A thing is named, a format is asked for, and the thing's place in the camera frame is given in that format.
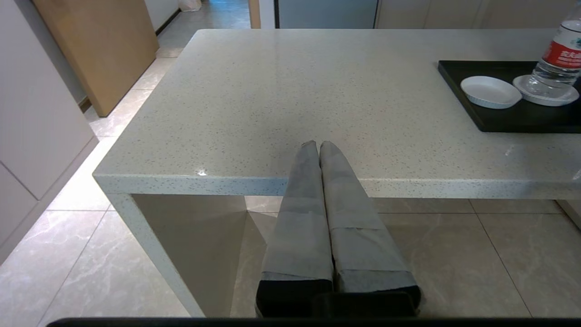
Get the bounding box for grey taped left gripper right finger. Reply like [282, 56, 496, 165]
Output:
[319, 140, 421, 317]

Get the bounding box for white storage cabinet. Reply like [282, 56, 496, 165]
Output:
[0, 0, 99, 266]

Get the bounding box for beige kitchen base cabinets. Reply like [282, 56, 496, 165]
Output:
[376, 0, 572, 30]

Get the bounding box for clear water bottle red cap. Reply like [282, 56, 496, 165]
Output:
[527, 5, 581, 99]

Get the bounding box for light wooden door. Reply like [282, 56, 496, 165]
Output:
[33, 0, 159, 118]

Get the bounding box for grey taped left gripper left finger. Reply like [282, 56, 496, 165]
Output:
[256, 140, 334, 317]

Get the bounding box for black rectangular tray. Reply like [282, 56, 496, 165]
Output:
[438, 60, 581, 134]

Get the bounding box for tall grey refrigerator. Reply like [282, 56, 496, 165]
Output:
[274, 0, 380, 30]

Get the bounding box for white round coaster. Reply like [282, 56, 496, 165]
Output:
[512, 74, 580, 107]
[460, 75, 523, 110]

